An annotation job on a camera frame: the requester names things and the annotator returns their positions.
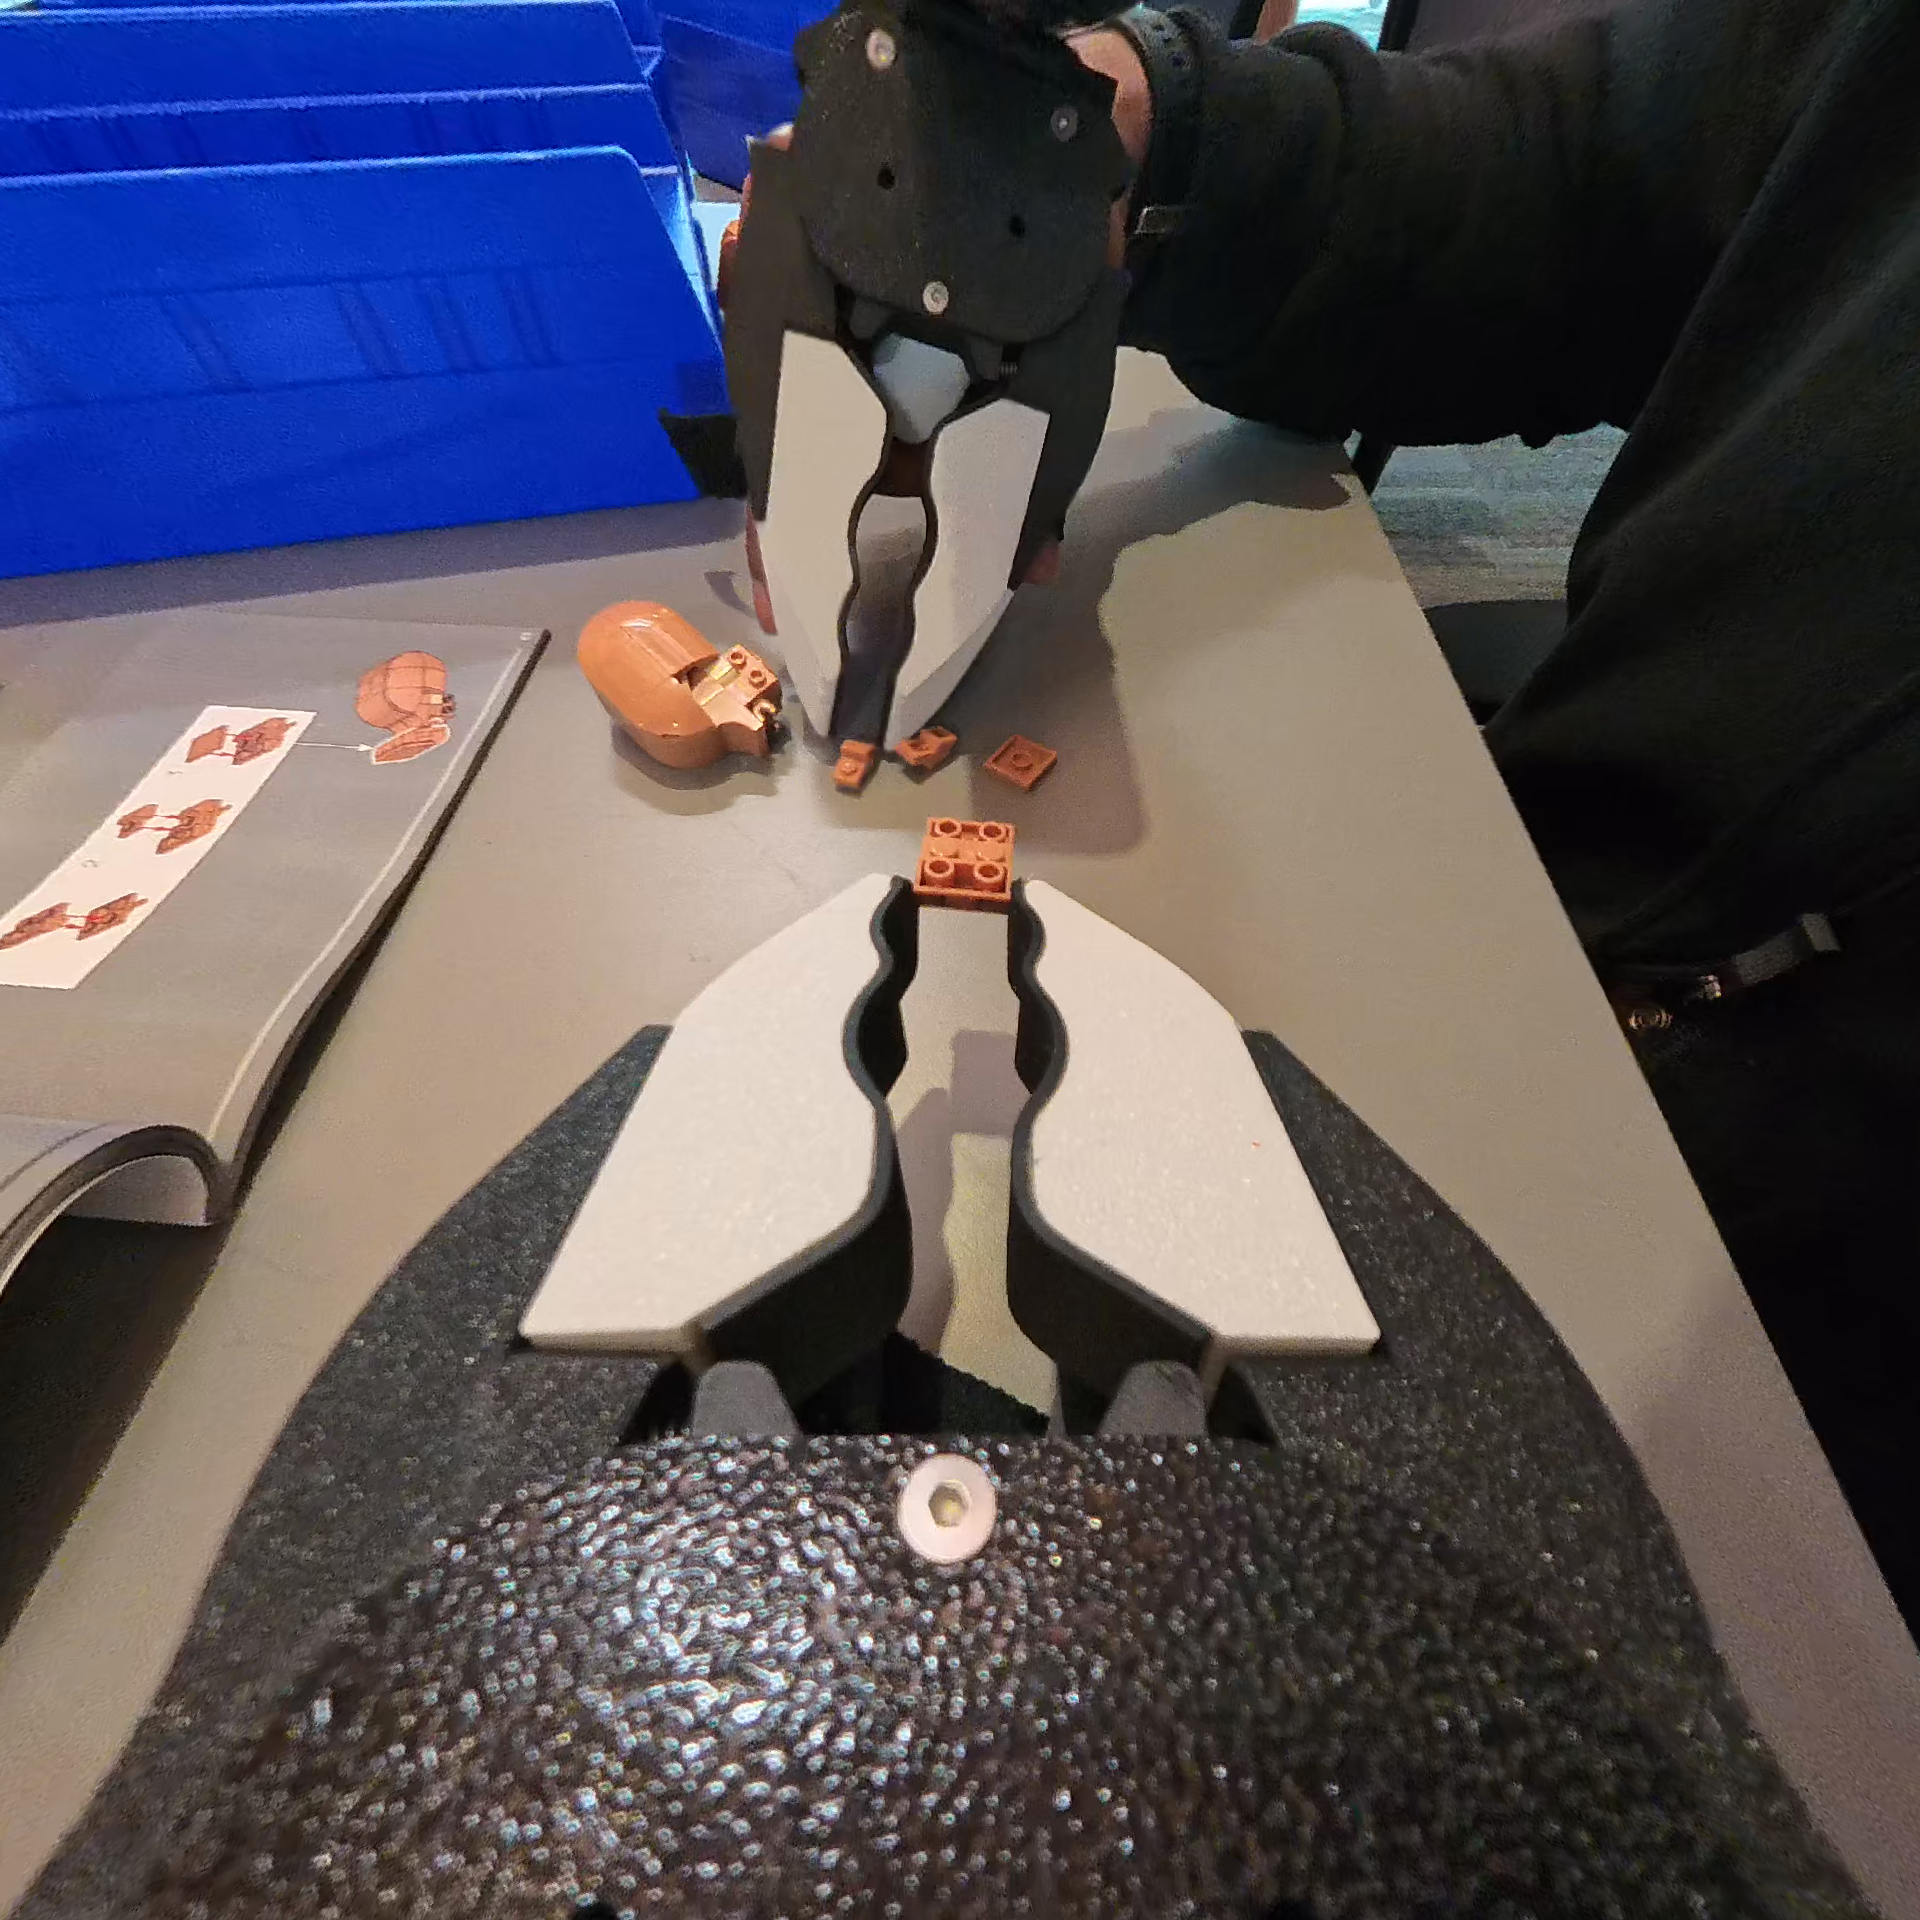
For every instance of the square brown brick plate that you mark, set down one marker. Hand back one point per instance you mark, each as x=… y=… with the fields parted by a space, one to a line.
x=1020 y=760

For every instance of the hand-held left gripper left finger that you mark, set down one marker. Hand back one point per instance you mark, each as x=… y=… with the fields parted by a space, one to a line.
x=720 y=1171

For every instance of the grey desk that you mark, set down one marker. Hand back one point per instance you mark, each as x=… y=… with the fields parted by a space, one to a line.
x=1292 y=811

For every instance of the person's right forearm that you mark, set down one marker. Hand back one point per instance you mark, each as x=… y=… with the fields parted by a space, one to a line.
x=1381 y=211

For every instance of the round brown brick assembly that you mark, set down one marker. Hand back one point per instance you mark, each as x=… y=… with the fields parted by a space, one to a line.
x=684 y=683

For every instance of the row of blue plastic bins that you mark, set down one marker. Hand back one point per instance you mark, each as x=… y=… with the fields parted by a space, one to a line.
x=300 y=331

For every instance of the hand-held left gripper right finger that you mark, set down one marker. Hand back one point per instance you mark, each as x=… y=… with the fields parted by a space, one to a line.
x=1202 y=1171

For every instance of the small brown brick piece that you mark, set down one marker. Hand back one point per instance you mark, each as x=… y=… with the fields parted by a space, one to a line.
x=855 y=767
x=925 y=747

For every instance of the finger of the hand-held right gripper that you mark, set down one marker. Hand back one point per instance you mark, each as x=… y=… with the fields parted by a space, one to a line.
x=991 y=539
x=816 y=451

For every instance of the brown two-stud brick plate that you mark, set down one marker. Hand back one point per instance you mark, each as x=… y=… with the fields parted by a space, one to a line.
x=968 y=863

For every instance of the grey instruction booklet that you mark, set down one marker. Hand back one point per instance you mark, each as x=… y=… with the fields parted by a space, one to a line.
x=182 y=990

